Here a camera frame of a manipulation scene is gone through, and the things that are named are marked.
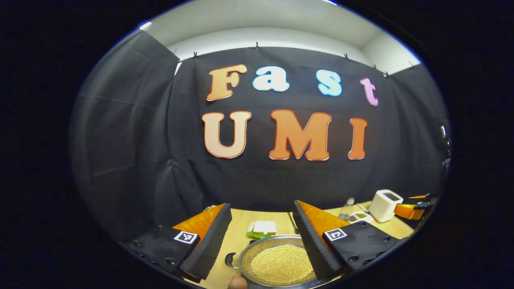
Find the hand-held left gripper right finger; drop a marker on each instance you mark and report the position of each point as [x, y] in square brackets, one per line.
[313, 245]

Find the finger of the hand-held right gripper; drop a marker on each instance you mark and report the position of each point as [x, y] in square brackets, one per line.
[419, 196]
[407, 211]

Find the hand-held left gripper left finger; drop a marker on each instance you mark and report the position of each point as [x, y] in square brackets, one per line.
[209, 245]

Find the steel pot with soybeans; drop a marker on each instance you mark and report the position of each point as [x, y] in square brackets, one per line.
[281, 263]

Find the white toaster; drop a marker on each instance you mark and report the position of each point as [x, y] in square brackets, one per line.
[383, 206]

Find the clear plastic water bottle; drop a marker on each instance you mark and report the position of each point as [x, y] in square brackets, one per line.
[347, 210]

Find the white divided dish with beans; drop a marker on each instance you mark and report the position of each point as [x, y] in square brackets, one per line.
[359, 217]

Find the sandwich with lettuce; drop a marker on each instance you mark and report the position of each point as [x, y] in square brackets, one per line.
[263, 228]

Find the row of black cloth clips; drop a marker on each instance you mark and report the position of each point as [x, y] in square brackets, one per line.
[257, 45]

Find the large ceiling light panel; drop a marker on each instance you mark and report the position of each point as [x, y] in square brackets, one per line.
[329, 1]

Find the small ceiling light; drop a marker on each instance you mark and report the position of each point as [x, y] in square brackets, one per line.
[145, 25]

